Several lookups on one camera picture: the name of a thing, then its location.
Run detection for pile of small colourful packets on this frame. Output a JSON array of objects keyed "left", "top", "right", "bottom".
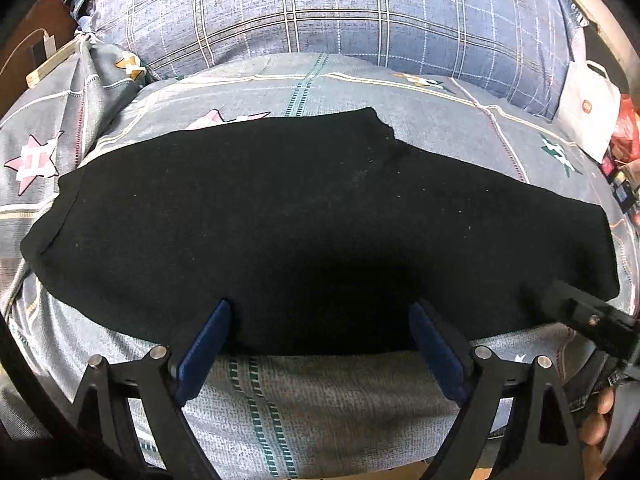
[{"left": 599, "top": 147, "right": 640, "bottom": 226}]

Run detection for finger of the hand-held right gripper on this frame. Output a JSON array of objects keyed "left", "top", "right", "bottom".
[{"left": 546, "top": 280, "right": 640, "bottom": 368}]

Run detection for red plastic bag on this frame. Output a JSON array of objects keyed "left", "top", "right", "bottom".
[{"left": 611, "top": 94, "right": 640, "bottom": 163}]

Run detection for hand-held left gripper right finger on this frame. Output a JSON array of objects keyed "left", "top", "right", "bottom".
[{"left": 409, "top": 299, "right": 586, "bottom": 480}]

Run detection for white charger cable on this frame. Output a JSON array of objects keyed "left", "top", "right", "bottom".
[{"left": 0, "top": 29, "right": 47, "bottom": 86}]

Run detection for blue plaid pillow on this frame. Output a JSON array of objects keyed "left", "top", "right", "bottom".
[{"left": 62, "top": 0, "right": 576, "bottom": 121}]

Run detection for grey star-printed bed sheet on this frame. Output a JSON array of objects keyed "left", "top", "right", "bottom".
[{"left": 0, "top": 52, "right": 640, "bottom": 480}]

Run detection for beige power strip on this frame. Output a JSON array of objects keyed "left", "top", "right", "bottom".
[{"left": 26, "top": 41, "right": 92, "bottom": 87}]

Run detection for grey star-printed pillow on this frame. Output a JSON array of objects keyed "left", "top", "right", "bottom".
[{"left": 0, "top": 42, "right": 148, "bottom": 221}]

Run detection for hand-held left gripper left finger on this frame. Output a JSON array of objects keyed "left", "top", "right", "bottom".
[{"left": 72, "top": 299, "right": 233, "bottom": 480}]

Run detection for person's right hand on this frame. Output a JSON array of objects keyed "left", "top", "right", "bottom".
[{"left": 581, "top": 386, "right": 617, "bottom": 447}]

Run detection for black pants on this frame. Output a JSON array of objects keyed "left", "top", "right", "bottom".
[{"left": 20, "top": 106, "right": 622, "bottom": 356}]

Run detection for white paper bag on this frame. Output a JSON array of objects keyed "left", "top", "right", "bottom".
[{"left": 556, "top": 60, "right": 623, "bottom": 163}]

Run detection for brown wooden headboard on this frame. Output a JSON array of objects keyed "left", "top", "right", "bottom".
[{"left": 0, "top": 0, "right": 88, "bottom": 111}]

